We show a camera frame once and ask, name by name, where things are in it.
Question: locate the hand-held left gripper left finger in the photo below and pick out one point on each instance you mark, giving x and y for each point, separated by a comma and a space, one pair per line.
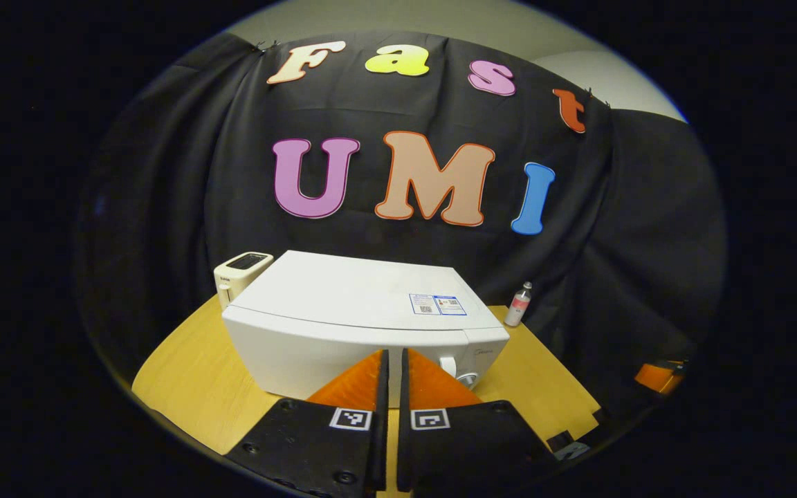
381, 387

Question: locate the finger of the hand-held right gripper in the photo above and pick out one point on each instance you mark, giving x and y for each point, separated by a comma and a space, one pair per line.
654, 377

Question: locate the white microwave oven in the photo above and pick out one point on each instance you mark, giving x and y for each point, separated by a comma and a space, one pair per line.
343, 297

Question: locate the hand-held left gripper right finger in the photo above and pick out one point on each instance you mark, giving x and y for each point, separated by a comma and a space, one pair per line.
403, 387

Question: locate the white toaster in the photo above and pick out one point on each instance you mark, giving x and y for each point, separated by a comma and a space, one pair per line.
239, 273

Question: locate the clear bottle with pink label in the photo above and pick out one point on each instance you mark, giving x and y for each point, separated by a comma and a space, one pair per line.
518, 308

